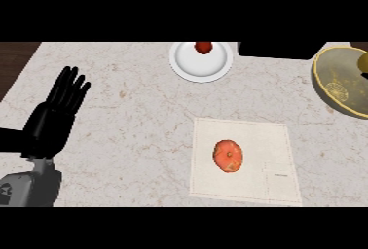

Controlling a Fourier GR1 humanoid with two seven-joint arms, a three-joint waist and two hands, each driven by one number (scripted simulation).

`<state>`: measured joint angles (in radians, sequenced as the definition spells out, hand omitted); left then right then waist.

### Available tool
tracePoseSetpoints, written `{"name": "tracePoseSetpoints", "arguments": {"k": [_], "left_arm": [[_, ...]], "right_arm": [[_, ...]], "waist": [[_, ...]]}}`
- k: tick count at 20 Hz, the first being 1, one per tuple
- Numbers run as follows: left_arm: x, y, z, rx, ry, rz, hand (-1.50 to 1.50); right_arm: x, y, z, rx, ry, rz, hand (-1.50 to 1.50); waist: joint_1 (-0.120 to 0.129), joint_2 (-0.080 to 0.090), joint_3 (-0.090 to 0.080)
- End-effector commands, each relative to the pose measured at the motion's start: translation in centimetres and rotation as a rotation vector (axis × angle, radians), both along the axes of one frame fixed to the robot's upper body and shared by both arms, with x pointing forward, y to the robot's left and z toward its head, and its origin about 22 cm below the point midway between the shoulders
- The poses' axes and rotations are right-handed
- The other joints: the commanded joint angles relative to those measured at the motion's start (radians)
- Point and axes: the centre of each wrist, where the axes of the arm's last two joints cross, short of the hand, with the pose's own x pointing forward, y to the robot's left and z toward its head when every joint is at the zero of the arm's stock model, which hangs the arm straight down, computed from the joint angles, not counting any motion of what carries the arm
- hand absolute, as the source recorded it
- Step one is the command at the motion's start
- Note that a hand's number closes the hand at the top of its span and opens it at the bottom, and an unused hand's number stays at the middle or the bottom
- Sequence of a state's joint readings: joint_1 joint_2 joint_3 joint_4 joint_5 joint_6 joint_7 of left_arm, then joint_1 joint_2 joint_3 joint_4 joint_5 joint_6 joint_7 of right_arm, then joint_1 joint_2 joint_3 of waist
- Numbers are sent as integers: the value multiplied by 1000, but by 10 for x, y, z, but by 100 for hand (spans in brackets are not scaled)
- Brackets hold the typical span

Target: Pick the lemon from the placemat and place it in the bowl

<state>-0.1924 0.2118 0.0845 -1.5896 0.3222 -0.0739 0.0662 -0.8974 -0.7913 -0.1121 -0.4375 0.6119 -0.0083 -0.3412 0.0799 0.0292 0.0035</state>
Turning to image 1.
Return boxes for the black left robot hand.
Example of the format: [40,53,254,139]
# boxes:
[0,65,91,160]

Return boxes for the white cloth placemat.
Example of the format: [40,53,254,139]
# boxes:
[187,117,303,207]

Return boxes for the olive yellow bowl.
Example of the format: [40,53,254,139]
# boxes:
[310,46,368,120]

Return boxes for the white round plate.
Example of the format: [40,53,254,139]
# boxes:
[168,42,235,84]

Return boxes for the orange round fruit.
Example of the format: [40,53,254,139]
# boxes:
[211,139,244,173]

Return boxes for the small red fruit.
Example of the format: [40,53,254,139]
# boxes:
[192,42,214,55]

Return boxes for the black box appliance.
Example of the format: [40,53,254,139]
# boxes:
[236,42,328,60]

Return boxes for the yellow-green round fruit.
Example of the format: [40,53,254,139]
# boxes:
[356,52,368,74]

